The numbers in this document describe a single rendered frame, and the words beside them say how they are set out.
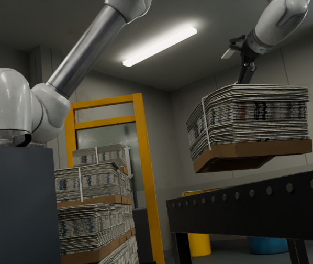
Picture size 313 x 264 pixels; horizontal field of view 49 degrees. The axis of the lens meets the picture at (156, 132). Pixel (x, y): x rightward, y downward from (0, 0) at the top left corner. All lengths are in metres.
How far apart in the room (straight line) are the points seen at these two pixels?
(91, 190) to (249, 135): 1.15
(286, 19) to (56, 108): 0.81
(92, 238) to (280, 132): 0.81
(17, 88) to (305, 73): 4.91
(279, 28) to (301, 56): 4.64
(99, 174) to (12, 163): 1.02
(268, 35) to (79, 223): 0.97
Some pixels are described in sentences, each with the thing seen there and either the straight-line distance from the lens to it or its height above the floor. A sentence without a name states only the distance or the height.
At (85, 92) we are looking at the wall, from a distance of 5.19.
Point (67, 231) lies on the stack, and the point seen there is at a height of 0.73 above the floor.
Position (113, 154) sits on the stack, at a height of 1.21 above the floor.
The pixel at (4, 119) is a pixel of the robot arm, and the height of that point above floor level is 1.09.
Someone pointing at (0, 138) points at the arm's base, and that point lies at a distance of 1.10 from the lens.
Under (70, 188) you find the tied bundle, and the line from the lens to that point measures 2.05.
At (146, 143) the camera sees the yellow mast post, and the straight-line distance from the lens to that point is 3.15.
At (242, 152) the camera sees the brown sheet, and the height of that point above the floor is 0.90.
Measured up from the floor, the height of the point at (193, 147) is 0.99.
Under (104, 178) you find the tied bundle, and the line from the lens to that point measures 2.01.
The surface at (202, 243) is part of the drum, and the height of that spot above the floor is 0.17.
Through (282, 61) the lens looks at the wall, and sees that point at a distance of 5.82.
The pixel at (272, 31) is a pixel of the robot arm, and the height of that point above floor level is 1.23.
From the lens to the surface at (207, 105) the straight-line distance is 1.27.
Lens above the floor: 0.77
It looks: 12 degrees up
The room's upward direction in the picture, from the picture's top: 8 degrees counter-clockwise
